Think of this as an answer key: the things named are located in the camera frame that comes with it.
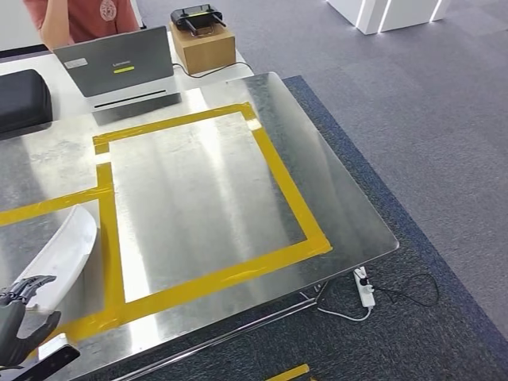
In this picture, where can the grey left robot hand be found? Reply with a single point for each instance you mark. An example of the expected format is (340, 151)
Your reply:
(10, 331)

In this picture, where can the white curved plastic part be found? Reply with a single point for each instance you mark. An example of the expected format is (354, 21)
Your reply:
(63, 252)

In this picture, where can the person's forearm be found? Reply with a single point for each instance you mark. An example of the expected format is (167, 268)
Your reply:
(55, 26)

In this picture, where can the black hard case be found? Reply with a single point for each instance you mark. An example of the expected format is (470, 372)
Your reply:
(23, 100)

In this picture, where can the grey laptop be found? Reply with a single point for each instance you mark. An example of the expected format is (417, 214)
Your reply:
(119, 63)

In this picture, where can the person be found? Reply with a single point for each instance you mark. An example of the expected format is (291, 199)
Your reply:
(99, 18)

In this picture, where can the yellow floor tape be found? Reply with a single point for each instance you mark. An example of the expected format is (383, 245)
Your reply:
(290, 373)

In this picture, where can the cardboard box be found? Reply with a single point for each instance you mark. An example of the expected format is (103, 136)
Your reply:
(206, 52)

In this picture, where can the black remote controller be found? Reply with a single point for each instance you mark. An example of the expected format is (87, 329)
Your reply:
(196, 16)

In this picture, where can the white power strip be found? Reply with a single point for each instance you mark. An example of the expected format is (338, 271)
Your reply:
(364, 289)

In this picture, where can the white lit plinth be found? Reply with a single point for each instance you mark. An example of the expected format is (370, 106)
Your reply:
(389, 13)

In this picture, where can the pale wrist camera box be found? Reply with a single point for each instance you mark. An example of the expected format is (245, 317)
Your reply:
(51, 349)

